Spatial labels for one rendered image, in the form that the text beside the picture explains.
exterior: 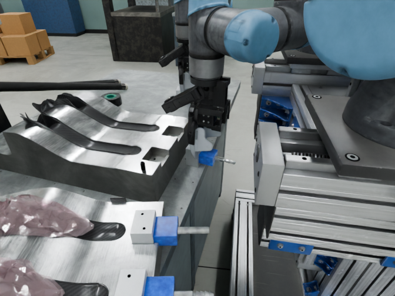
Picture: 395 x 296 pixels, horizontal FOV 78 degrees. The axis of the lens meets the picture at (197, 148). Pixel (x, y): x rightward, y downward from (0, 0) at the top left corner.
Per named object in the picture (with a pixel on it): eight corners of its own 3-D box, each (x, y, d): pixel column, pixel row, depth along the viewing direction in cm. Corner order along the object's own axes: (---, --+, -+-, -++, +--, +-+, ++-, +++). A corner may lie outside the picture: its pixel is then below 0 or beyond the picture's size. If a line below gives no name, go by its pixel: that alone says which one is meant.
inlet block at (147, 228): (207, 227, 46) (208, 208, 43) (209, 251, 42) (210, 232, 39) (139, 228, 46) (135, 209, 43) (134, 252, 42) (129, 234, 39)
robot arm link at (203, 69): (183, 57, 49) (198, 49, 55) (183, 80, 52) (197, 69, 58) (218, 61, 47) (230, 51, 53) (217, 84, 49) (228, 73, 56)
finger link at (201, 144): (208, 167, 59) (213, 131, 56) (186, 161, 61) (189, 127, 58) (213, 162, 62) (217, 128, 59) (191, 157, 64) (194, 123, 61)
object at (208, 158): (237, 165, 67) (238, 149, 63) (231, 176, 63) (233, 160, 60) (193, 154, 71) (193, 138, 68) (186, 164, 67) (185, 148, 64)
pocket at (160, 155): (170, 161, 59) (169, 149, 57) (161, 175, 55) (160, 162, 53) (153, 158, 60) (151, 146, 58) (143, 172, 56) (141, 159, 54)
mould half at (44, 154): (190, 144, 75) (190, 103, 68) (156, 205, 55) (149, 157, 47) (57, 122, 87) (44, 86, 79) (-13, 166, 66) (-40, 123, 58)
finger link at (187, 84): (194, 97, 95) (194, 73, 91) (179, 97, 95) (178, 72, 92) (194, 96, 98) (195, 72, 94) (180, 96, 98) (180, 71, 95)
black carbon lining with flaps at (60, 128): (163, 131, 68) (160, 100, 63) (136, 166, 55) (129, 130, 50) (60, 115, 76) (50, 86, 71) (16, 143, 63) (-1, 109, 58)
